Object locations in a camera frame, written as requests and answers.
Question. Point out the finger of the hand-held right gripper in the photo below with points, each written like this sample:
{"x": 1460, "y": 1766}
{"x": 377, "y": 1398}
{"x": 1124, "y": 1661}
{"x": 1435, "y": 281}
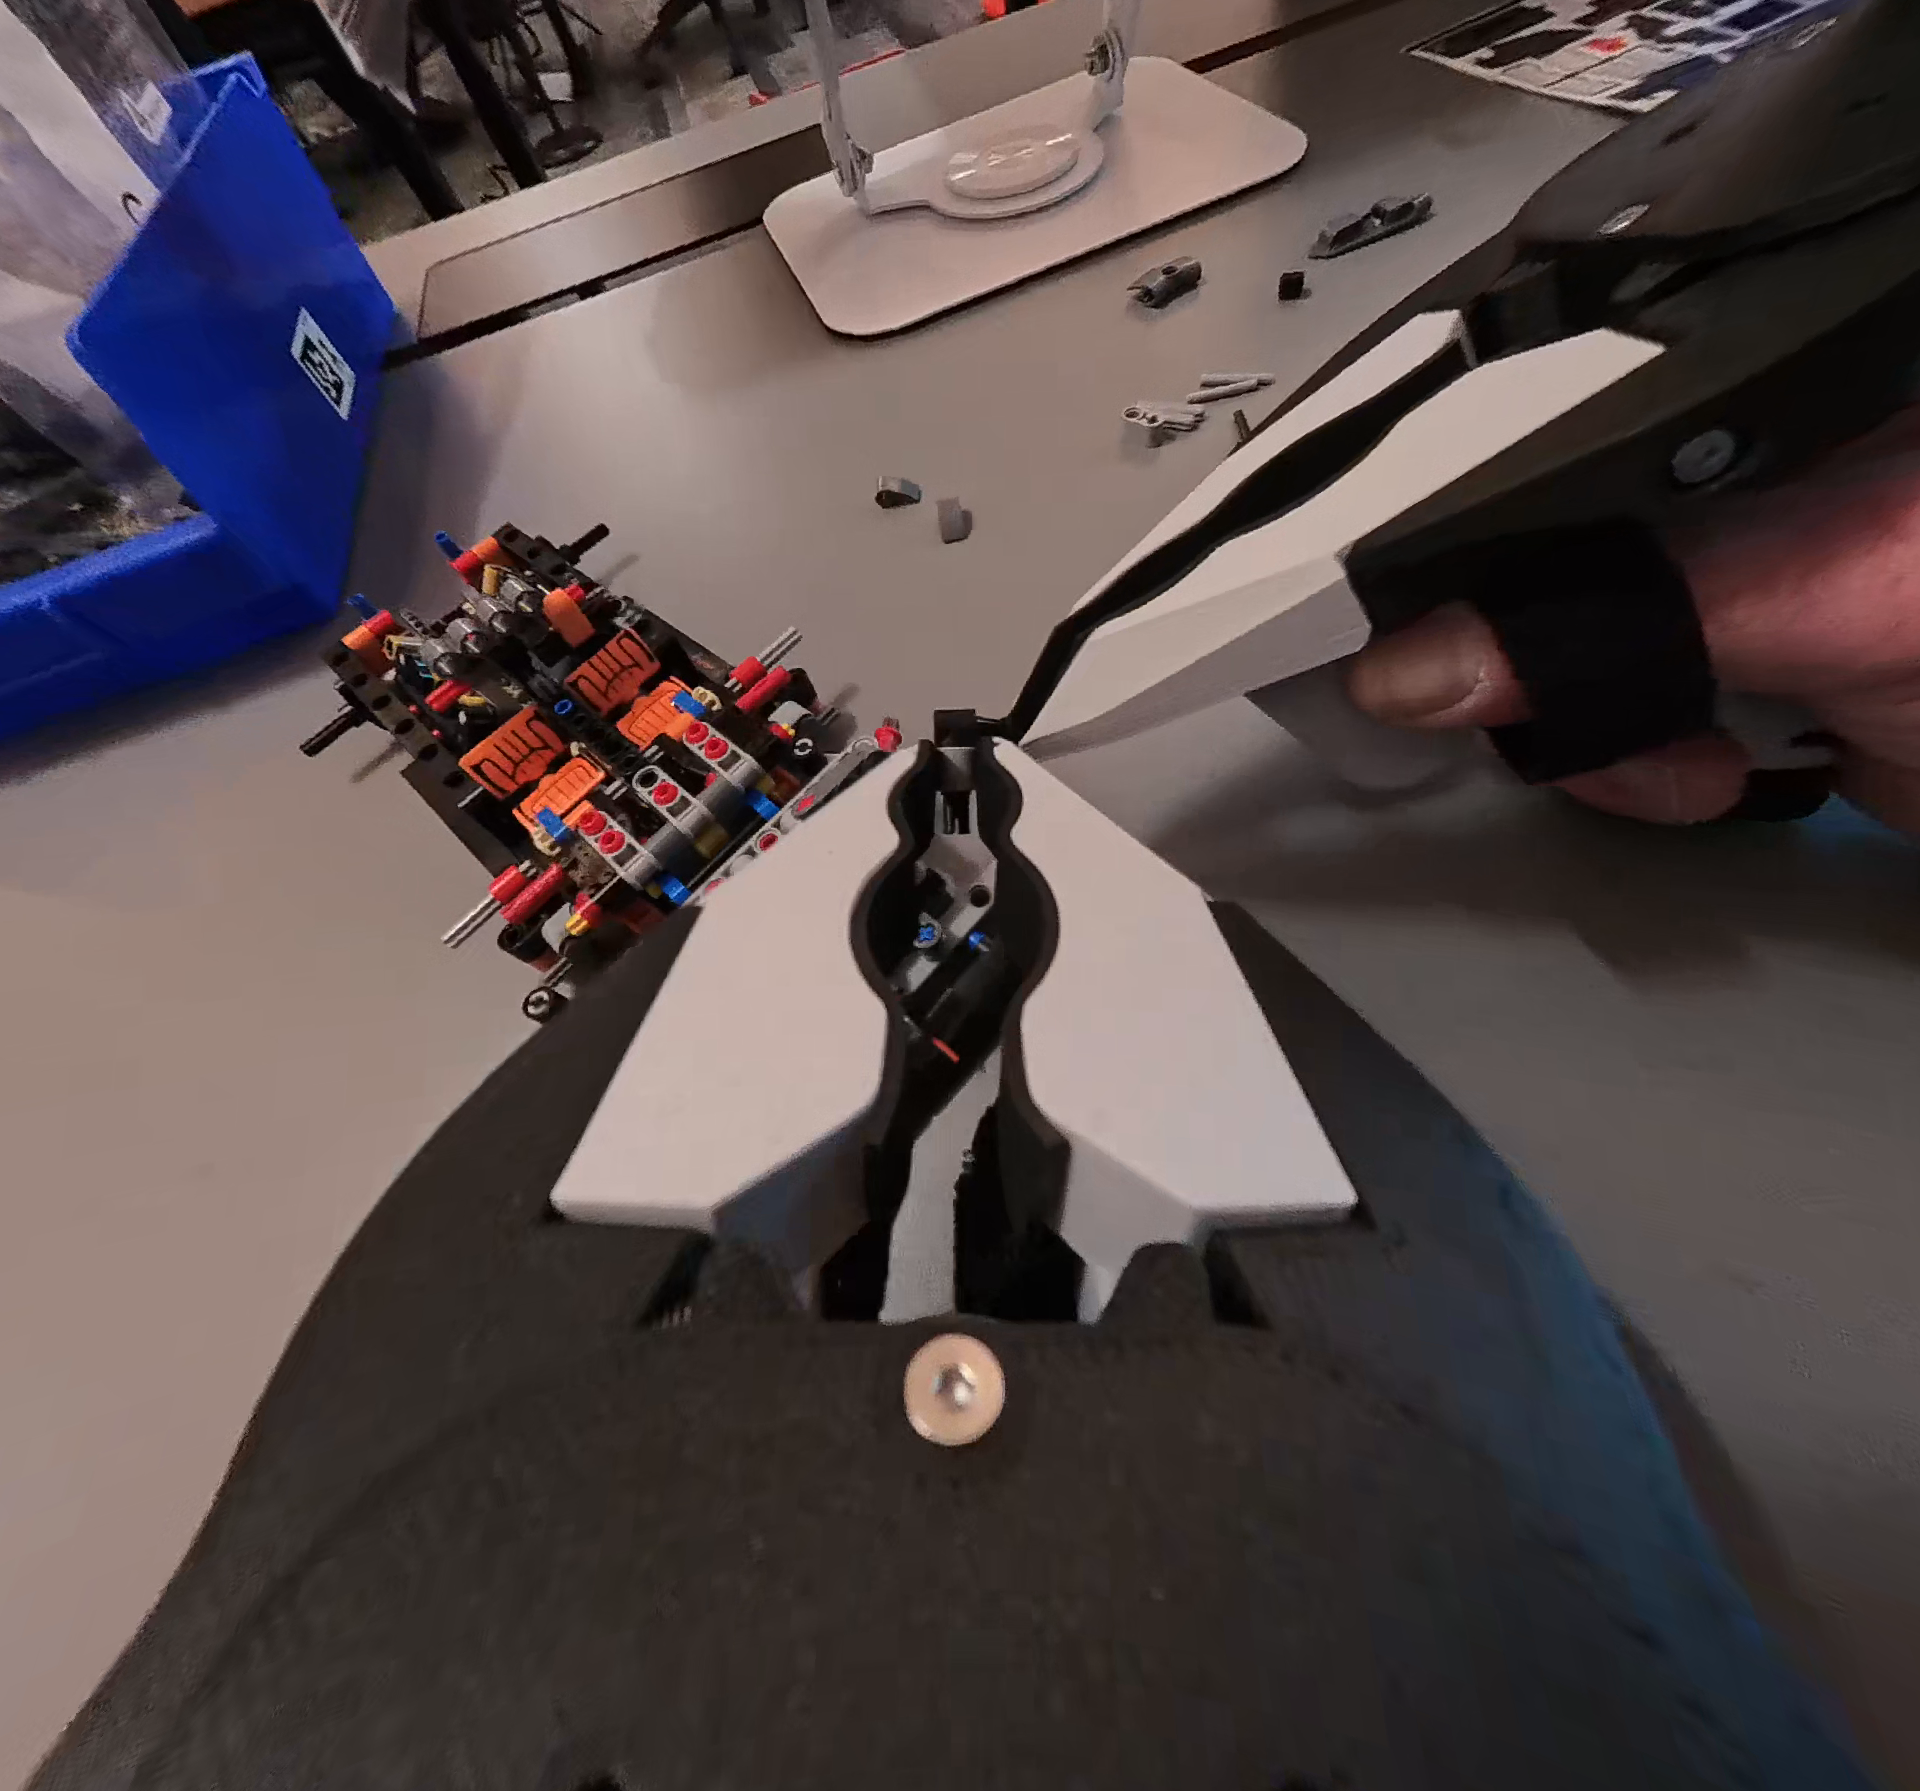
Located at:
{"x": 1403, "y": 350}
{"x": 1275, "y": 593}

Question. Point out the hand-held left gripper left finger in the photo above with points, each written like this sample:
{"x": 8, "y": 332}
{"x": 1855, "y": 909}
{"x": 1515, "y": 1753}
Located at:
{"x": 736, "y": 1073}

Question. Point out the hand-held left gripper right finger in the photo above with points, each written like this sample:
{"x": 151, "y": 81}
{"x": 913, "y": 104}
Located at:
{"x": 1186, "y": 1073}

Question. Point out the partly built lego model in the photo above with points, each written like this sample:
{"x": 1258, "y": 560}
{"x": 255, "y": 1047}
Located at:
{"x": 600, "y": 772}

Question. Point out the black and grey lego connector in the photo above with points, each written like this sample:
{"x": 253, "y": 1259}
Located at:
{"x": 958, "y": 730}

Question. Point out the dark grey lego panel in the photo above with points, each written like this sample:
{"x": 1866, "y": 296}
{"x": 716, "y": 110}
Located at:
{"x": 1371, "y": 225}

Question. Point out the light grey lego axle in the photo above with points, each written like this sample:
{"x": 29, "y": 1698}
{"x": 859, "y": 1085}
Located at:
{"x": 1220, "y": 396}
{"x": 1237, "y": 383}

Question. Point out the dark grey lego piece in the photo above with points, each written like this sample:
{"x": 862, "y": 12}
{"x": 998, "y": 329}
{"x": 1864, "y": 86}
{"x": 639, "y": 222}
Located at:
{"x": 1169, "y": 281}

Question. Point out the lego sticker sheet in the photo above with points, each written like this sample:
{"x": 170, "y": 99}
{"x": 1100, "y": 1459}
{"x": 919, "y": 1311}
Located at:
{"x": 1621, "y": 22}

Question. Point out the small grey curved lego piece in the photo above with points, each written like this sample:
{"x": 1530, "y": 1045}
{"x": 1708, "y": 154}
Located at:
{"x": 901, "y": 490}
{"x": 954, "y": 519}

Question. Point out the person's right hand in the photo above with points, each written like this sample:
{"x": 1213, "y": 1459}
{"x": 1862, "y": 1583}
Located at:
{"x": 1831, "y": 593}

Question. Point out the white book stand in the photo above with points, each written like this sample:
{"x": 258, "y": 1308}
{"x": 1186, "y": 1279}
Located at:
{"x": 1050, "y": 233}

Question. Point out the blue bin with square label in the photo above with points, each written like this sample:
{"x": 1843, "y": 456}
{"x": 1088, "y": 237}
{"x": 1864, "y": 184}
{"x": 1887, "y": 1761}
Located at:
{"x": 225, "y": 473}

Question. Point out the pile of clear plastic bags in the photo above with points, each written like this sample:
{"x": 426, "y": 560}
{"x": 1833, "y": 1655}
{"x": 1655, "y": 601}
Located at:
{"x": 60, "y": 247}

